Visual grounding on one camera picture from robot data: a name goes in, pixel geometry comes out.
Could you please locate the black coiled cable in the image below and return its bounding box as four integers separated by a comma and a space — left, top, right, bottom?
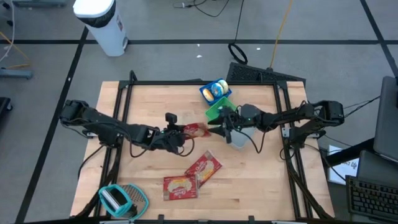
227, 42, 249, 65

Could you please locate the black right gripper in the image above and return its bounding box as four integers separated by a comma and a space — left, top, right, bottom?
207, 107, 243, 144

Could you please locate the grey metal base bar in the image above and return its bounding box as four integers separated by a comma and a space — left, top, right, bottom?
12, 0, 68, 9
0, 68, 34, 80

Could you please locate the white trash can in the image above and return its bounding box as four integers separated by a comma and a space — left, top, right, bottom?
72, 0, 129, 58

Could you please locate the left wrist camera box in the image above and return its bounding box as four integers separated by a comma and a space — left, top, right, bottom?
165, 112, 178, 131

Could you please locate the yellow cable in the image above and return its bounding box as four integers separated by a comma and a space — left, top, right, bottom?
269, 0, 294, 70

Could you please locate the black perforated panel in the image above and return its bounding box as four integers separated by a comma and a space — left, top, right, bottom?
225, 62, 307, 87

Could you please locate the black keyboard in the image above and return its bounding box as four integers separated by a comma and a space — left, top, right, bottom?
345, 174, 398, 223

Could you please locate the blue frosted toy donut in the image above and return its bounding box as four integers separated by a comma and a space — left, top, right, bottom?
210, 82, 224, 98

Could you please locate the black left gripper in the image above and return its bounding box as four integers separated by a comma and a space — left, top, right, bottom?
148, 124, 191, 155

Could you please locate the white plastic bin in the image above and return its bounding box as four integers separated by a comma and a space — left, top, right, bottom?
229, 126, 259, 151

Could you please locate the black aluminium table frame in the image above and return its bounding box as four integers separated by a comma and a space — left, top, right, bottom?
73, 70, 336, 222

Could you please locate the white paper sheet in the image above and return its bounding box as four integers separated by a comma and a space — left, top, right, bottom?
327, 144, 361, 186

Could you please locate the white frosted toy donut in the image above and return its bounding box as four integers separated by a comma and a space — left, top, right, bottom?
217, 79, 230, 94

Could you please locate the red snack packet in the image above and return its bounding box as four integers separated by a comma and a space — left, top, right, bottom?
162, 175, 199, 202
184, 150, 223, 189
182, 122, 213, 140

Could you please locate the green plastic basket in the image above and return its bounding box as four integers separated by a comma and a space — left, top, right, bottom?
204, 96, 238, 124

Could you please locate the grey flat panel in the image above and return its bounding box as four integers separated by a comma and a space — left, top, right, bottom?
372, 75, 398, 163

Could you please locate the blue plastic basket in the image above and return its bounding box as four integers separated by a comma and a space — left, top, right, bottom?
198, 78, 233, 106

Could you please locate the teal box grater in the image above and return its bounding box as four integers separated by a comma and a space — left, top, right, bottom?
98, 183, 150, 222

